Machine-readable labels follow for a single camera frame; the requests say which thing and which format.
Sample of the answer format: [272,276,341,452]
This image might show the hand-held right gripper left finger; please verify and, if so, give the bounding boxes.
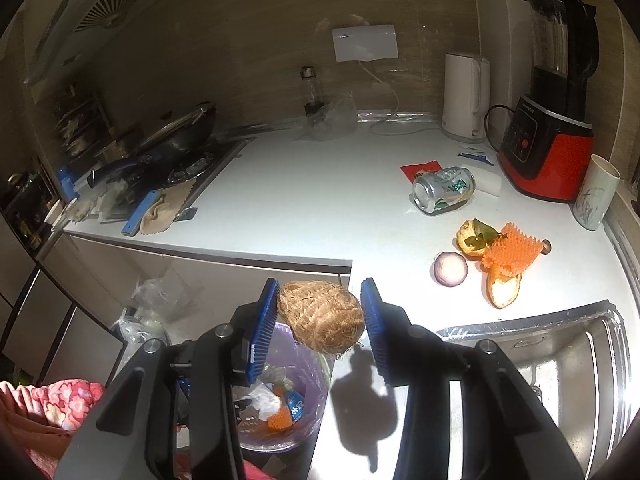
[55,277,281,480]

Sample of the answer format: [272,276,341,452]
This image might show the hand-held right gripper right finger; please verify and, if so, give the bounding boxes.
[360,277,586,480]

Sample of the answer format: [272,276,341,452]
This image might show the brown hairy coconut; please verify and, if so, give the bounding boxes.
[276,281,365,356]

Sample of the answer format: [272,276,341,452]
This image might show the trash bin with purple bag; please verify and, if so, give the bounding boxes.
[172,322,333,456]

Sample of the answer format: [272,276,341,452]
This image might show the half red onion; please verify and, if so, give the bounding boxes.
[432,251,470,288]

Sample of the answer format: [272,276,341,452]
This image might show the orange citrus peel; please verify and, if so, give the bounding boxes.
[482,267,523,309]

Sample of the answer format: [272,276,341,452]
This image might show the orange foam fruit net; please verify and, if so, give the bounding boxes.
[481,222,547,278]
[267,405,293,433]

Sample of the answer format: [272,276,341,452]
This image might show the silver drink can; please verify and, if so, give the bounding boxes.
[412,166,477,217]

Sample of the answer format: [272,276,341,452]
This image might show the red snack packet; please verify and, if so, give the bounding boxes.
[401,160,443,181]

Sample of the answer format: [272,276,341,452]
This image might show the crumpled white paper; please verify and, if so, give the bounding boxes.
[245,382,286,418]

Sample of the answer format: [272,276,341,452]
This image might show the white kitchen cabinet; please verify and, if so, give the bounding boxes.
[37,232,353,391]

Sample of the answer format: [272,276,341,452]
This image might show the blue snack packet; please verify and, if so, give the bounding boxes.
[285,390,307,421]

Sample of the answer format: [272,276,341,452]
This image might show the crumpled plastic bags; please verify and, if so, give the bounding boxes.
[117,277,201,346]

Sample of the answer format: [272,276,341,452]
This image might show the yellow citrus peel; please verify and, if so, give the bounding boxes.
[455,218,501,261]

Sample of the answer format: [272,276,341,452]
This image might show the green leaf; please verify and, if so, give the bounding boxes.
[462,220,501,256]

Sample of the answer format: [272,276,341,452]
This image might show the beige cloth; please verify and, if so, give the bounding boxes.
[139,180,198,236]

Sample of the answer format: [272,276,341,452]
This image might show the gas stove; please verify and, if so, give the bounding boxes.
[165,137,248,183]

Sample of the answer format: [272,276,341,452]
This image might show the steel sink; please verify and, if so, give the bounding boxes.
[435,300,631,480]

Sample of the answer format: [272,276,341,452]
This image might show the white sponge block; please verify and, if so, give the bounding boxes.
[470,170,508,198]

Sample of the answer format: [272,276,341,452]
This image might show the black wok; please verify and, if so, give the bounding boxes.
[87,102,218,188]

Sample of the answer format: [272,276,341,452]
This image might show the blue white sachets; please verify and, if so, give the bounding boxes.
[457,144,498,166]

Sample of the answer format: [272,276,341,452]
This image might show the pink patterned pajamas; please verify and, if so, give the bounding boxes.
[0,380,106,480]

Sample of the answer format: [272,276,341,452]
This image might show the clear plastic bag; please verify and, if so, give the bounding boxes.
[305,95,358,141]

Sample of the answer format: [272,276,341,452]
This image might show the glass wok lid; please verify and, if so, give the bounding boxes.
[135,105,213,153]

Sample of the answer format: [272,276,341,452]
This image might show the glass bottle with black base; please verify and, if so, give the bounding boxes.
[299,65,323,116]

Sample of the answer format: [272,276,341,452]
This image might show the white electric kettle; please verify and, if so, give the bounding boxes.
[442,52,492,143]

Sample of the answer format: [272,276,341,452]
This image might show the white printed cup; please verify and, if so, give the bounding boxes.
[572,154,622,232]

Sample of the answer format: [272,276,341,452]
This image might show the kitchen storage rack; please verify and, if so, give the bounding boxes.
[52,82,113,161]

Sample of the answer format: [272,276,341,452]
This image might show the red black blender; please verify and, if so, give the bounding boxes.
[496,0,600,204]

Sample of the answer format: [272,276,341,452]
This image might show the range hood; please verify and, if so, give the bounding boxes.
[22,0,161,86]

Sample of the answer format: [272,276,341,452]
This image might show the blue handled tool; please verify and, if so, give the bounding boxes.
[121,189,163,237]

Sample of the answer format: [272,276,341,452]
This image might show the white power cable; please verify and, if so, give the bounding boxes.
[360,60,443,137]

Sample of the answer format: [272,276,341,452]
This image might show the black power cable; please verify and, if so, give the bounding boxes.
[482,104,513,151]

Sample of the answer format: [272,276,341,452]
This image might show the white wall socket cover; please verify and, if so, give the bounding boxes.
[332,24,399,63]

